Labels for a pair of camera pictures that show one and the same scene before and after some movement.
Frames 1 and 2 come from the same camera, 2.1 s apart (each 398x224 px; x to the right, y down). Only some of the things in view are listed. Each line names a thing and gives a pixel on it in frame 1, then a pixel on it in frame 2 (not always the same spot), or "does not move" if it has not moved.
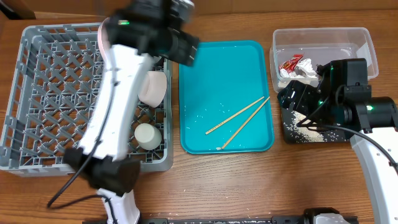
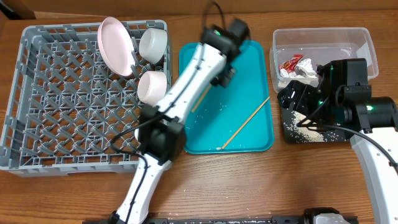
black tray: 293,132 does not move
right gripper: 298,98 does not move
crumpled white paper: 303,68 does not move
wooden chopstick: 225,121 -> 193,109
